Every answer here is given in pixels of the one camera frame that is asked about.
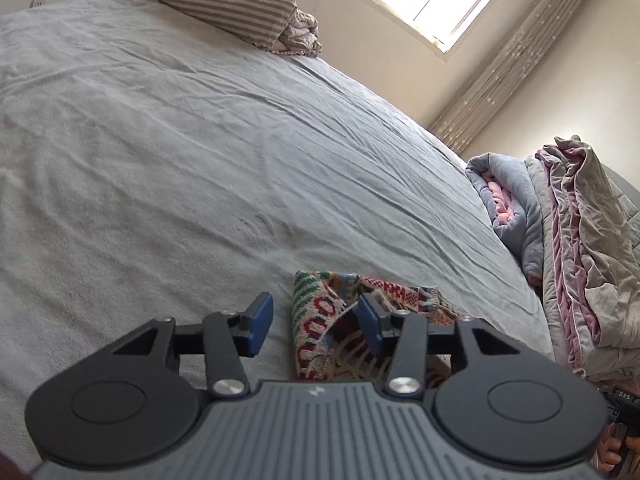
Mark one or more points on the beige and pink comforter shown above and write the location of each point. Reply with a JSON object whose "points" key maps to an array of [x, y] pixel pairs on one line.
{"points": [[590, 285]]}

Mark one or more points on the striped beige folded cloth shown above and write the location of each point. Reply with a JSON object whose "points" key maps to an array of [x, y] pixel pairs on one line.
{"points": [[276, 26]]}

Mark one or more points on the grey bed sheet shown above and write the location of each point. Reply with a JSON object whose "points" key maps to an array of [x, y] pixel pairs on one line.
{"points": [[154, 165]]}

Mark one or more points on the multicolour patterned knit sweater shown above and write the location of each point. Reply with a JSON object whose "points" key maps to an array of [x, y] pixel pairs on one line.
{"points": [[328, 342]]}

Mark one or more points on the grey blue folded blanket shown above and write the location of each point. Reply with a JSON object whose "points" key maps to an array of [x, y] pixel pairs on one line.
{"points": [[505, 188]]}

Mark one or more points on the grey quilted headboard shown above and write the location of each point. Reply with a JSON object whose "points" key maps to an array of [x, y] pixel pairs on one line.
{"points": [[628, 198]]}

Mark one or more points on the right hand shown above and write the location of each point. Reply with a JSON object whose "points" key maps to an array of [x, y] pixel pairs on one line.
{"points": [[607, 453]]}

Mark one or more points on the beige window curtain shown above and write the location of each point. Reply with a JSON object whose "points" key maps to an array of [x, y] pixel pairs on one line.
{"points": [[469, 112]]}

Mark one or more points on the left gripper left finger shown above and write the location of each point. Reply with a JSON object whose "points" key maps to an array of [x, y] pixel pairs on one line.
{"points": [[230, 336]]}

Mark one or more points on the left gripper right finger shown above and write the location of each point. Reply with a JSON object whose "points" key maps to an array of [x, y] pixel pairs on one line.
{"points": [[400, 336]]}

